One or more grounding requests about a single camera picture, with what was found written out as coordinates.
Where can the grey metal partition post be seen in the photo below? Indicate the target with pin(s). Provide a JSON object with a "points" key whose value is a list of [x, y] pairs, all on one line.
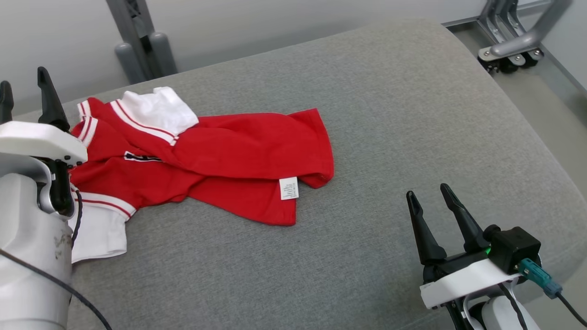
{"points": [[133, 27]]}

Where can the grey metal stand post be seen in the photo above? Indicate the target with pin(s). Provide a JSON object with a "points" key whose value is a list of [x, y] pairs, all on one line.
{"points": [[130, 62]]}

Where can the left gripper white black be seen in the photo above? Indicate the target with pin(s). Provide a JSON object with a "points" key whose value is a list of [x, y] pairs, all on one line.
{"points": [[36, 137]]}

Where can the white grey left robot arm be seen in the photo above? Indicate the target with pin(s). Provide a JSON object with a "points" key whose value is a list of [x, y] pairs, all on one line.
{"points": [[27, 256]]}

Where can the grey cylinder post foot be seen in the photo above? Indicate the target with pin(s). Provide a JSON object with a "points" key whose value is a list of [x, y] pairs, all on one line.
{"points": [[163, 52]]}

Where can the grey metal wheeled stand base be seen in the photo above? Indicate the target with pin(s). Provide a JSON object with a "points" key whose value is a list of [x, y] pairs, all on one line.
{"points": [[518, 43]]}

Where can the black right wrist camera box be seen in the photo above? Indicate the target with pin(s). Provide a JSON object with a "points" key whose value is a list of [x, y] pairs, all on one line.
{"points": [[513, 247]]}

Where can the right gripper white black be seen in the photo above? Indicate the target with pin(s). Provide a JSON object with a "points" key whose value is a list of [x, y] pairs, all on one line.
{"points": [[458, 279]]}

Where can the red shirt with white sleeves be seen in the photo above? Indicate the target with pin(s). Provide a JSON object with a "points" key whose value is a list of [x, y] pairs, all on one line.
{"points": [[238, 146]]}

